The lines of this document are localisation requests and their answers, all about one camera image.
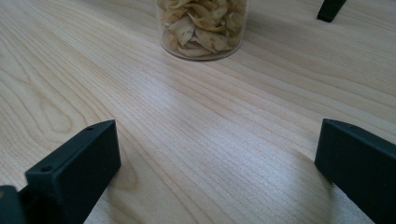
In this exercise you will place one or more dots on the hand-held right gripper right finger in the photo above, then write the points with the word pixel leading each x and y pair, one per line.
pixel 361 165

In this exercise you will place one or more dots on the clear jar of dried slices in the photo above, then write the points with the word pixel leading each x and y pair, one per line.
pixel 202 28

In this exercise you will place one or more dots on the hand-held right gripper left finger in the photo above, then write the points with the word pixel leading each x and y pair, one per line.
pixel 77 168

